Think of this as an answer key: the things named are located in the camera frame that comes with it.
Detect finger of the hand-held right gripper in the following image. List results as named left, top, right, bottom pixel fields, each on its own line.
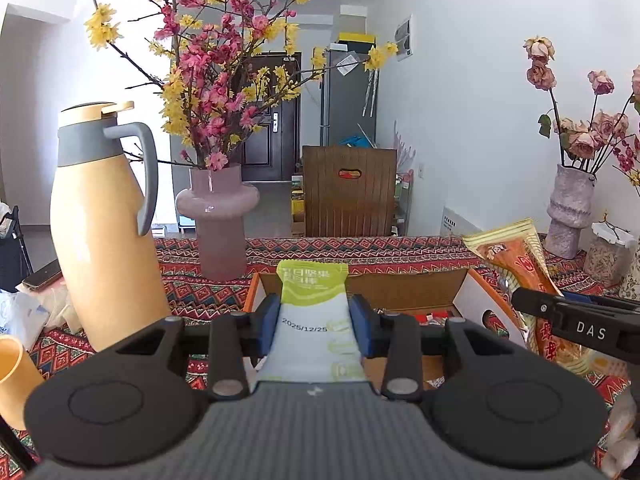
left=557, top=292, right=640, bottom=317
left=511, top=287, right=640, bottom=366

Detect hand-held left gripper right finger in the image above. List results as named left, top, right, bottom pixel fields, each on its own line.
left=348, top=294, right=506, bottom=402

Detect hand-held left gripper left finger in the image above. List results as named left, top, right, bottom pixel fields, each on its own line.
left=115, top=294, right=281, bottom=402

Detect green white snack packet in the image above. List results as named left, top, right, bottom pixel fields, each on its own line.
left=256, top=260, right=368, bottom=386

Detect red cardboard box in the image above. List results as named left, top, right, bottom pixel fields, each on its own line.
left=244, top=266, right=528, bottom=391

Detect large orange snack packet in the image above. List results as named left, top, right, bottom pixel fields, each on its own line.
left=462, top=218, right=591, bottom=376

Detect person's right hand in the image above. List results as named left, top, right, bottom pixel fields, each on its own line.
left=600, top=390, right=640, bottom=480

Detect floral patterned vase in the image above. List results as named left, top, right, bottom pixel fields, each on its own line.
left=619, top=247, right=640, bottom=302

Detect glass jar with lid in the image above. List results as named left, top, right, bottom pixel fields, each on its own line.
left=582, top=221, right=640, bottom=288

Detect patterned red tablecloth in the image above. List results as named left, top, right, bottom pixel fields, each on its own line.
left=20, top=235, right=640, bottom=480

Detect pink glass vase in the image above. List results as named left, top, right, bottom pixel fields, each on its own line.
left=175, top=164, right=260, bottom=282

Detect textured pink vase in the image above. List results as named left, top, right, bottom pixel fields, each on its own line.
left=543, top=164, right=598, bottom=260

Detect metal rack with bottles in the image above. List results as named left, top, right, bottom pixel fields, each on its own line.
left=392, top=170, right=415, bottom=237

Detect wooden chair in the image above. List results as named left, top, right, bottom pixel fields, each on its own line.
left=301, top=145, right=398, bottom=237

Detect dark brown door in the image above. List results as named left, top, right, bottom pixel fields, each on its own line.
left=240, top=51, right=302, bottom=183

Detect dried pink roses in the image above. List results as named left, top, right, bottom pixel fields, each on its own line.
left=522, top=35, right=640, bottom=176

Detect yellow thermos jug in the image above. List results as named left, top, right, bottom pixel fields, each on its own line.
left=50, top=101, right=173, bottom=353

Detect white decorative leaves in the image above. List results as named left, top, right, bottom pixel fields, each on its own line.
left=392, top=120, right=417, bottom=173

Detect cream cloth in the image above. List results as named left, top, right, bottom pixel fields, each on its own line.
left=47, top=282, right=83, bottom=333

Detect grey refrigerator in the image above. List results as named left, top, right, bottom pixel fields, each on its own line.
left=320, top=45, right=381, bottom=148

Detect smartphone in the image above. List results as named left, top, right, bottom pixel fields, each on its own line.
left=22, top=258, right=63, bottom=292

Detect white folded umbrella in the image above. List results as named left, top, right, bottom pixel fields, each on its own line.
left=365, top=67, right=379, bottom=117

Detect pink and yellow flower branches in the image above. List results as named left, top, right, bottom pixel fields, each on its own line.
left=82, top=0, right=400, bottom=171

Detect white plastic bag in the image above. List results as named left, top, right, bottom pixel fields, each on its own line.
left=0, top=290, right=51, bottom=351

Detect yellow mug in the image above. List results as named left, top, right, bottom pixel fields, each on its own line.
left=0, top=336, right=47, bottom=432

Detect black bag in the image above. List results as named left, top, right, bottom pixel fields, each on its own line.
left=0, top=205, right=33, bottom=293

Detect white wall panel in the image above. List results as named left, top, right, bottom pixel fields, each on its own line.
left=394, top=15, right=416, bottom=61

